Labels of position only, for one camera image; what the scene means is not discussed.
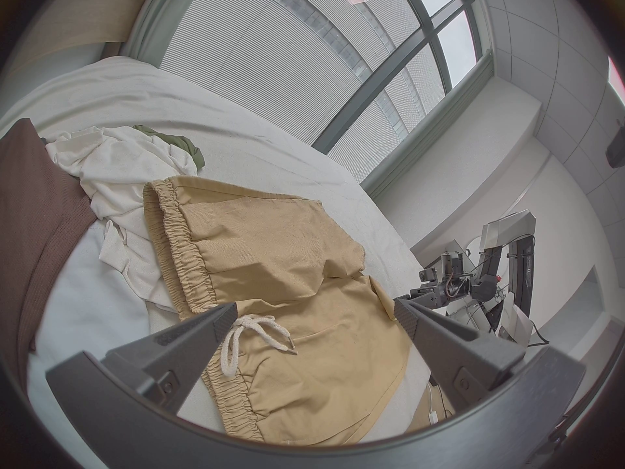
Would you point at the brown ribbed cloth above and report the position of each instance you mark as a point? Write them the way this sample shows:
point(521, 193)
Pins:
point(44, 213)

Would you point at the green garment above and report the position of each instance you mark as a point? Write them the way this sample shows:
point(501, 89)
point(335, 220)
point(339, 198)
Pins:
point(185, 147)

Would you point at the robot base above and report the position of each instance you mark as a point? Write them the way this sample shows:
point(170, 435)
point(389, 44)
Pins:
point(512, 323)

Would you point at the window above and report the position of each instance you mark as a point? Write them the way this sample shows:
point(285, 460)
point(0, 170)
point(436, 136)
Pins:
point(273, 42)

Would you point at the tan shorts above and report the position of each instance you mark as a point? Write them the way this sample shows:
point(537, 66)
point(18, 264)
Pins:
point(293, 262)

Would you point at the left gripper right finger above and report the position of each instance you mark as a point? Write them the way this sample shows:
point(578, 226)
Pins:
point(454, 354)

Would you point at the white garment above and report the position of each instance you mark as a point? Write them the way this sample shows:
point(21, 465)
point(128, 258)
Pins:
point(132, 164)

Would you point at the bed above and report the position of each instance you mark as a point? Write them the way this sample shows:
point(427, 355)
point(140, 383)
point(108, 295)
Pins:
point(273, 154)

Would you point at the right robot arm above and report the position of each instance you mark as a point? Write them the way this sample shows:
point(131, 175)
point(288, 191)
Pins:
point(522, 271)

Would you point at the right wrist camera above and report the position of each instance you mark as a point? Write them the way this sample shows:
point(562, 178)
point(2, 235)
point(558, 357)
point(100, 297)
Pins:
point(427, 276)

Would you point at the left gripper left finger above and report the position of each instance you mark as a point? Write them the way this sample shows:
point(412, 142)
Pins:
point(180, 350)

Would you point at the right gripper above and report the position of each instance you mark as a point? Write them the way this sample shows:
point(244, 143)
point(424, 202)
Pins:
point(429, 295)

